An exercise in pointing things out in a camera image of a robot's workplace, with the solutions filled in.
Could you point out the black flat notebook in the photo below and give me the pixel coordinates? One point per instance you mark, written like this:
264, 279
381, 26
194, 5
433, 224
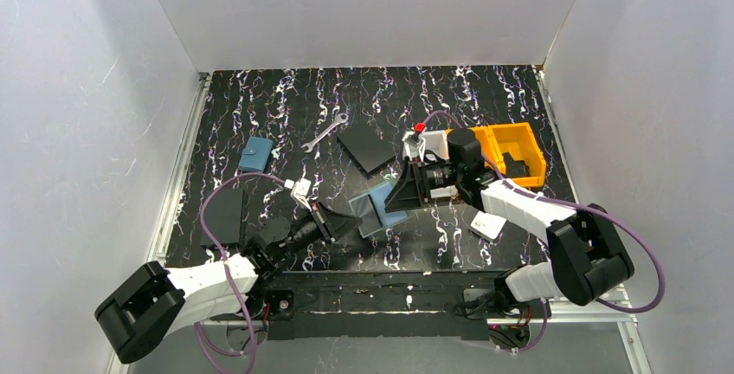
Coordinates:
224, 217

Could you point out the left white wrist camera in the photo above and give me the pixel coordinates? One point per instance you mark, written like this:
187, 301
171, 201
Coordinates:
300, 192

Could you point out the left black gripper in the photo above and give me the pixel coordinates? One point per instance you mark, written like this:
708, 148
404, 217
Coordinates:
327, 223

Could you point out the silver wrench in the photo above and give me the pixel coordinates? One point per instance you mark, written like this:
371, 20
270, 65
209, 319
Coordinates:
339, 120

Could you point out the orange plastic bin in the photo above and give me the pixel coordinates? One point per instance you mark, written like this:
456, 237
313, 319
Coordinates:
481, 136
518, 141

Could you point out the black square plate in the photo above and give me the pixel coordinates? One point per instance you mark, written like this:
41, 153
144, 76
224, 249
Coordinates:
366, 148

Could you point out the green card holder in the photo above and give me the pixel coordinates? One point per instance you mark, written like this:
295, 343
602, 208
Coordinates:
378, 195

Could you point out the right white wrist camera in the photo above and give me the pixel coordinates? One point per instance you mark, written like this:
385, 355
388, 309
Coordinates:
413, 143

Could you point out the black card in bin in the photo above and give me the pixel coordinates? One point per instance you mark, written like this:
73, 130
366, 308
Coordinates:
515, 168

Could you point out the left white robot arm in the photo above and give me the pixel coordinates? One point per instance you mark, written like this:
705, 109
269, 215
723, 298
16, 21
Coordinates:
153, 302

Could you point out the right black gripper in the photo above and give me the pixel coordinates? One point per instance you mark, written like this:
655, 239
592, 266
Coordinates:
422, 182

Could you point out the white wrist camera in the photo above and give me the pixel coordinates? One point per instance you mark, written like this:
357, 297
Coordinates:
300, 192
413, 143

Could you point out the dark grey credit card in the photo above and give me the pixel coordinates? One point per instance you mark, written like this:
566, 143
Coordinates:
364, 208

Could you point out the white square box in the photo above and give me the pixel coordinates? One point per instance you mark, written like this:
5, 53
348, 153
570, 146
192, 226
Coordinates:
487, 226

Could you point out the blue card wallet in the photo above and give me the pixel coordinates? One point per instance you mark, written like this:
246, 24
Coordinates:
255, 155

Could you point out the white plastic bin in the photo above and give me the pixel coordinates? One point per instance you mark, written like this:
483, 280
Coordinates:
436, 142

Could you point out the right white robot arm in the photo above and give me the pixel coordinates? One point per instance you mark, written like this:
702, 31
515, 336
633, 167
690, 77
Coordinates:
586, 255

